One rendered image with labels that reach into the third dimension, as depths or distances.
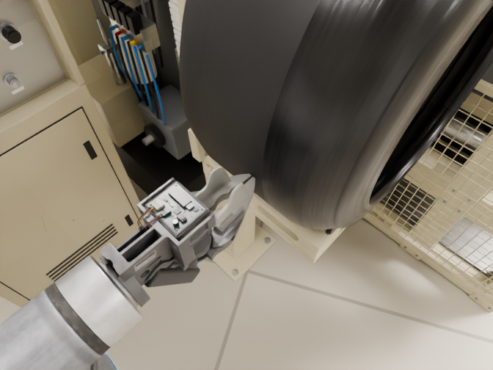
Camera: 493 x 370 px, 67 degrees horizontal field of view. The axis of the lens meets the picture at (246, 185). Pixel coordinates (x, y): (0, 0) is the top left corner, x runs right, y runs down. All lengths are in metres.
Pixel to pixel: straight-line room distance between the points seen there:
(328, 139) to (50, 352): 0.33
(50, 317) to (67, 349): 0.03
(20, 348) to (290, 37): 0.38
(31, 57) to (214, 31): 0.68
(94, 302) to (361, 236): 1.53
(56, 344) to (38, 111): 0.76
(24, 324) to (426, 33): 0.44
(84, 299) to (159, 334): 1.25
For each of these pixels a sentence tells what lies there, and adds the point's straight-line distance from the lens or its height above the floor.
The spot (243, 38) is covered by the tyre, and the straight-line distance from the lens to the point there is 0.42.
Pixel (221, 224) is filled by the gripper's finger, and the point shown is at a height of 1.16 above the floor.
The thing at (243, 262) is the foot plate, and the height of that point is 0.01.
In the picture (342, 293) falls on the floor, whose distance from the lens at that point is 1.69.
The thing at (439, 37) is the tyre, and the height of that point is 1.37.
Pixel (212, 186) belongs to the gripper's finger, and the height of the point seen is 1.17.
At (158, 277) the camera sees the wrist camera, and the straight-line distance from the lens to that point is 0.45.
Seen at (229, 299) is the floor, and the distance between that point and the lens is 1.64.
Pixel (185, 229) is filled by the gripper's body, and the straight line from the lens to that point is 0.40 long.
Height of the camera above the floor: 1.57
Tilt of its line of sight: 56 degrees down
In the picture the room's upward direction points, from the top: straight up
